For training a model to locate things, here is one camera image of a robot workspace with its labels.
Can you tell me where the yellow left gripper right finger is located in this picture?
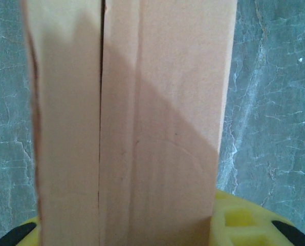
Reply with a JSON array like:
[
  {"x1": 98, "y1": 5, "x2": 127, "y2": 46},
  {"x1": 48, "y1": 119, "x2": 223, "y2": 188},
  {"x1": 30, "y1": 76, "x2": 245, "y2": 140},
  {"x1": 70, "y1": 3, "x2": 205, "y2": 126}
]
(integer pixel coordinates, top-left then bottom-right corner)
[{"x1": 210, "y1": 189, "x2": 305, "y2": 246}]

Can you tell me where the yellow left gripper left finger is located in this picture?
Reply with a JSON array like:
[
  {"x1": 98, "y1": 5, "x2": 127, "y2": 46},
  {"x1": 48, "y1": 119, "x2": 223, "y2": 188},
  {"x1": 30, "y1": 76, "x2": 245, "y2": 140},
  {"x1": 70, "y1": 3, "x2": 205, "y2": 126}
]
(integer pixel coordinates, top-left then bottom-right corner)
[{"x1": 0, "y1": 215, "x2": 42, "y2": 246}]

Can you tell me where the orange paper box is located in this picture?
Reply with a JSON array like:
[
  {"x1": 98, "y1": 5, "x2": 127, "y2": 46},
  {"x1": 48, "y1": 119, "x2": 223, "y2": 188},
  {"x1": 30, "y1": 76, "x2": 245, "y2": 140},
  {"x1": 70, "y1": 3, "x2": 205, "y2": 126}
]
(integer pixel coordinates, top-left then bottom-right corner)
[{"x1": 20, "y1": 0, "x2": 238, "y2": 246}]

